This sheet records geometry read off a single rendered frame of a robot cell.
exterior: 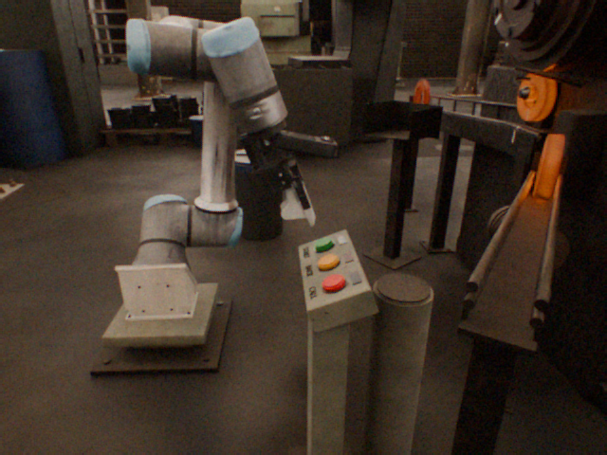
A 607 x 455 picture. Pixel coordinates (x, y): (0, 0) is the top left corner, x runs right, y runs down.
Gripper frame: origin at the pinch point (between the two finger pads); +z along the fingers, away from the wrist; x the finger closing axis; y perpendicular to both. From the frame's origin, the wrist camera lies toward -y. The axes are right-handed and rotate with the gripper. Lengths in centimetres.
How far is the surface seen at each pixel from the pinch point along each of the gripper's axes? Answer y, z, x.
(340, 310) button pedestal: 0.4, 8.6, 19.5
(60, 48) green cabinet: 158, -82, -316
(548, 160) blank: -52, 11, -11
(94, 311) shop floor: 97, 35, -70
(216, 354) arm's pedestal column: 49, 51, -38
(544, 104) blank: -75, 13, -53
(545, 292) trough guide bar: -20.7, -2.4, 42.8
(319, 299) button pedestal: 3.1, 6.6, 17.3
